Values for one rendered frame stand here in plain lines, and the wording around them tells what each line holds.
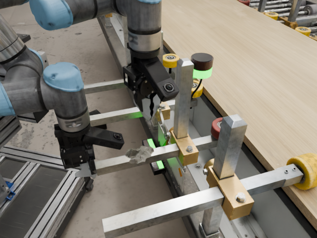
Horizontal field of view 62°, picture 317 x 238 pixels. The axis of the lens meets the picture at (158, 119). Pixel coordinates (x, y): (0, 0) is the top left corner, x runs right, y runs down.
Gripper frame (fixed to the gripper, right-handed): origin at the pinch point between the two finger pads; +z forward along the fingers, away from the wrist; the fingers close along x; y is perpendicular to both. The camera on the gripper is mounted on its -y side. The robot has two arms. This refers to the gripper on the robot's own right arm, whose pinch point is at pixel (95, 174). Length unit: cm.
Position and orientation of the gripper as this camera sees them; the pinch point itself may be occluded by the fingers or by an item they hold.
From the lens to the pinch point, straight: 82.1
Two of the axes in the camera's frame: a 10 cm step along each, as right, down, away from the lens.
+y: -9.5, 1.9, -2.4
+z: -0.1, 7.8, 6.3
